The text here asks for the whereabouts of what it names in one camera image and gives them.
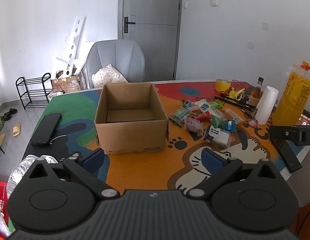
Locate beige cracker packet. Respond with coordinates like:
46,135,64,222
223,108,244,125

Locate purple snack packet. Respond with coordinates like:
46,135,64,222
183,117,202,133

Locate green clear biscuit packet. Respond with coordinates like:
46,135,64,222
168,106,191,127

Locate yellow oil bottle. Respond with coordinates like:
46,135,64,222
272,61,310,126

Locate white paper towel roll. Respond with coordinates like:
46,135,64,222
255,86,279,125

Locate silver foil bag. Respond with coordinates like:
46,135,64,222
7,154,60,199

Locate black chopsticks pair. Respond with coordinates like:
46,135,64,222
214,96,255,111

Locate red bag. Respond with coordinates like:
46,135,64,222
0,181,11,239

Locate glass bottle black cap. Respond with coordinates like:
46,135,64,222
248,77,264,107

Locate black smartphone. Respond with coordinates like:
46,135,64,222
30,113,62,145

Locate colourful cartoon table mat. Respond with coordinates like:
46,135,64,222
25,82,290,192

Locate white black snack box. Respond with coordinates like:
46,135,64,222
203,126,231,149

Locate blue candy packet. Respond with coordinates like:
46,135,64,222
224,120,236,132

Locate yellow toy clutter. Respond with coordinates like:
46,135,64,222
219,87,245,101

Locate beige slipper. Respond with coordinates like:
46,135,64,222
0,133,5,146
12,124,21,137

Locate green snack packet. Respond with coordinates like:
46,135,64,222
211,115,226,130

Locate black sandals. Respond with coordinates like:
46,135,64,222
1,108,18,121

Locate yellow tape roll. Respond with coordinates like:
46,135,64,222
215,79,231,93

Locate red snack packet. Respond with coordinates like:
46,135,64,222
192,112,211,122

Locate white blue snack packet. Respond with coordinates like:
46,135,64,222
195,99,211,113

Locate open cardboard box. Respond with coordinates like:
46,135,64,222
95,83,169,154

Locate black shoe rack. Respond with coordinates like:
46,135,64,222
15,73,52,110

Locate brown cardboard box on floor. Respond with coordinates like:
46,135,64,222
51,75,85,93

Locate white dotted pillow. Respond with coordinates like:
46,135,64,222
91,64,128,88

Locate grey armchair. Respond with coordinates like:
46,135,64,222
82,40,145,89

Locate white perforated board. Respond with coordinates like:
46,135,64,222
56,15,85,79

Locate grey door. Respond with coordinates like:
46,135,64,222
118,0,181,81

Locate black door handle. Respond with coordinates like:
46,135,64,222
123,16,136,34

